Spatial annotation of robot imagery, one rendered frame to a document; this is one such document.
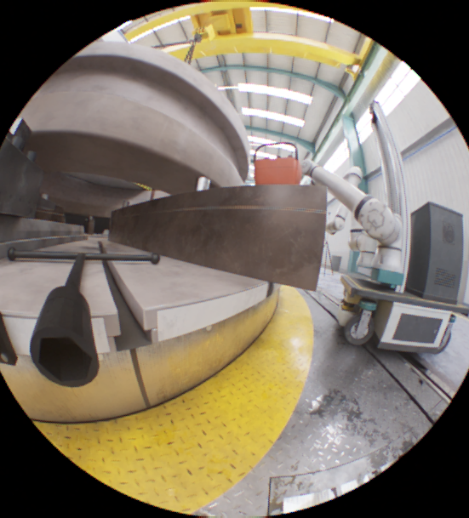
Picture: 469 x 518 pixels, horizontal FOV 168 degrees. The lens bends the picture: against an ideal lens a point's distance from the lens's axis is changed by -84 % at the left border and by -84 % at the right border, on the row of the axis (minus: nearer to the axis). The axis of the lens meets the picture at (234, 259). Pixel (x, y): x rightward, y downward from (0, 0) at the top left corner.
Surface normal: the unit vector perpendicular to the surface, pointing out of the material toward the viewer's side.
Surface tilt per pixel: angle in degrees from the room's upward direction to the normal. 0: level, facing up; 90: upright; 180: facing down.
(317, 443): 0
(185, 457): 0
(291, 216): 90
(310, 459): 0
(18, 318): 90
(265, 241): 90
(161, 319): 90
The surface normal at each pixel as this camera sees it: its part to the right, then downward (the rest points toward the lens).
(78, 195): 0.95, 0.15
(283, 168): -0.50, 0.12
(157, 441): 0.14, -0.99
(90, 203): 0.86, 0.16
